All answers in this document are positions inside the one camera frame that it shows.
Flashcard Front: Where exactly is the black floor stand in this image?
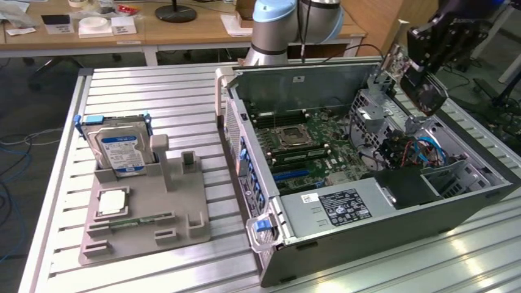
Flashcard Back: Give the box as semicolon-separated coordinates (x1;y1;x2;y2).
471;78;521;138

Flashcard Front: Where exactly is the silver CPU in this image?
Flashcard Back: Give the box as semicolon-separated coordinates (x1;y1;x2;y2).
98;190;128;216

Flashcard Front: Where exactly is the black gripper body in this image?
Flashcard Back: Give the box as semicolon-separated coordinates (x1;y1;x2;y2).
437;0;503;30

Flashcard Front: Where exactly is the grey parts rack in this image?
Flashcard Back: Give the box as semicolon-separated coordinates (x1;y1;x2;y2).
77;133;213;266

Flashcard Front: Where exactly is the brown cardboard box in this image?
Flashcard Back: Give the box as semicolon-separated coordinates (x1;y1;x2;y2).
234;0;256;21

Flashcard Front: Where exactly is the hard disk with blue caddy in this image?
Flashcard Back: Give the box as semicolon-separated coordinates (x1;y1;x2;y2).
74;112;153;179

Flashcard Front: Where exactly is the grey floor cable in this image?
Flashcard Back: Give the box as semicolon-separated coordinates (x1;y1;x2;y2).
0;128;61;146

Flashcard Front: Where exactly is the black graphics card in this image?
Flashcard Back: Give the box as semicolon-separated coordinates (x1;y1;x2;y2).
380;18;449;117

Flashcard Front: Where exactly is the blue expansion slot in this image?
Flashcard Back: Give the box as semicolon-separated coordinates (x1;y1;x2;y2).
273;167;310;181

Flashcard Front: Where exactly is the black cable behind case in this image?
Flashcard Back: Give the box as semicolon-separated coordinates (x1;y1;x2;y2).
329;44;392;62

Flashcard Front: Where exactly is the clear plastic bag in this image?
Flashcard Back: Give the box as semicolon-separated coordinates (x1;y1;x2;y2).
0;7;37;28

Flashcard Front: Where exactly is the silver drive cage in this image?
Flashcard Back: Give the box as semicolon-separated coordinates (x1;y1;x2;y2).
348;88;412;147

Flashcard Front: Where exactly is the CPU socket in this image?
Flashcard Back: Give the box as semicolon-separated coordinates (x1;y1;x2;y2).
274;124;314;150

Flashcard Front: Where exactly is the open dark PC case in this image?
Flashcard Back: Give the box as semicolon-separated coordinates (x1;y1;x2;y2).
214;54;521;288

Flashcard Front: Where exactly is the white box with round dish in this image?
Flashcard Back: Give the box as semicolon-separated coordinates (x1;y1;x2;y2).
76;16;114;39

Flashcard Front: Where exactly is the wooden desk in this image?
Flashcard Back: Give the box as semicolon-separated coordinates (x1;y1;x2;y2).
0;0;368;59

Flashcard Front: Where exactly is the silver disk bay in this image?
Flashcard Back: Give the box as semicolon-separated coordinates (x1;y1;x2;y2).
418;154;511;199

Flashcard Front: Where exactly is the white box with black top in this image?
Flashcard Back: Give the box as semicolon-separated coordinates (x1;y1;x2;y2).
40;14;74;35

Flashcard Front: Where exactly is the plain white box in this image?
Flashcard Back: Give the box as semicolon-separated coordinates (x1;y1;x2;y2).
109;16;137;35

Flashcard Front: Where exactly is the blue floor cable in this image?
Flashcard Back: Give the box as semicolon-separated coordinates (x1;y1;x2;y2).
0;143;32;263

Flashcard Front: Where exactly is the blue wire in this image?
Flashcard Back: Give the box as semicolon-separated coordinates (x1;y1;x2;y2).
410;137;449;167

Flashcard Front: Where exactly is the black round lamp base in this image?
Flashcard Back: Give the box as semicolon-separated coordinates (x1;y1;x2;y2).
153;4;198;23

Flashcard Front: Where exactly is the wooden cabinet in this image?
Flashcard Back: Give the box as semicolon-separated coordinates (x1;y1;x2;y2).
340;0;467;70

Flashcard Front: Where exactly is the grey power supply unit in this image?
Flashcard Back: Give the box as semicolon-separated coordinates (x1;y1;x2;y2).
278;178;398;239

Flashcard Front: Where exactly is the green motherboard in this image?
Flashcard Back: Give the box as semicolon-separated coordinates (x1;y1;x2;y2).
246;105;382;196

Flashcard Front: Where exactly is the green RAM stick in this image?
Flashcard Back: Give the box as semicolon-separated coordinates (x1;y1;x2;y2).
108;213;164;230

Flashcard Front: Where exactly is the white paper stack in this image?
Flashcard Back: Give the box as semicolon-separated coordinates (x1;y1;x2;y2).
221;13;254;37

